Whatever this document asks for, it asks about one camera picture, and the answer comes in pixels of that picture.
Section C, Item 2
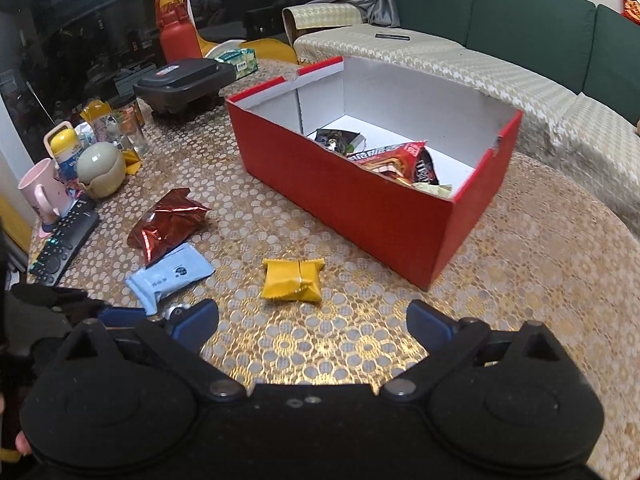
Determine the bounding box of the person's hand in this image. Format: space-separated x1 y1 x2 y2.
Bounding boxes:
1 396 32 456

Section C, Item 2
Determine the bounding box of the red chips packet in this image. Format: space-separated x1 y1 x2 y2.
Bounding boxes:
347 141 439 186

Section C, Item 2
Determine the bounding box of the cream snack packet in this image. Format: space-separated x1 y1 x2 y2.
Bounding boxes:
412 182 452 198

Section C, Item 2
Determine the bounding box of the yellow snack packet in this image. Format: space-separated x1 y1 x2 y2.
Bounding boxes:
262 259 326 302

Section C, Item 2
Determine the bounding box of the glass jar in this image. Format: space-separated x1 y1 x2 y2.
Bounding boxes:
110 93 149 157

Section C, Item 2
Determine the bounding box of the light blue snack packet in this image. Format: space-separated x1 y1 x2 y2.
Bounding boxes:
126 243 215 315

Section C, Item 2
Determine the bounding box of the small yellow cap bottle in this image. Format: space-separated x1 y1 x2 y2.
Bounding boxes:
43 122 84 182

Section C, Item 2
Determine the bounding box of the green sofa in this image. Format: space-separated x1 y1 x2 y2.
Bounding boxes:
395 0 639 124

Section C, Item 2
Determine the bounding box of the tissue pack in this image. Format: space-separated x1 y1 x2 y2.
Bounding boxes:
215 48 258 80

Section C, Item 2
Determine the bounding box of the red water bottle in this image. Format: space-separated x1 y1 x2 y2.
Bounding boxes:
156 0 203 63

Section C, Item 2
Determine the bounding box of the red cardboard box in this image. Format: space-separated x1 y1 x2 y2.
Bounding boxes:
227 58 523 289

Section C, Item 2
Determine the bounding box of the black remote on sofa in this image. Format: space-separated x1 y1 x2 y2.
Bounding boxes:
374 32 411 41

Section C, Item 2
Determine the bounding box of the yellow giraffe toy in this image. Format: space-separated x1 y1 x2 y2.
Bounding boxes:
117 0 301 65

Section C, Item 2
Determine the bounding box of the dark red Oreo packet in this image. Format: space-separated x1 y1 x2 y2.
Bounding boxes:
127 188 209 266

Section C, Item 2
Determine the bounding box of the black TV remote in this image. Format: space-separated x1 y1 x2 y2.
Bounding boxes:
29 194 100 286

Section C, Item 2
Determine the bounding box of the black electric grill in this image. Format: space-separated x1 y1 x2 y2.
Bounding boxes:
134 58 236 114

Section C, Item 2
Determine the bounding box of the pink mug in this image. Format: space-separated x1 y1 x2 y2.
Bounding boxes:
18 158 73 224

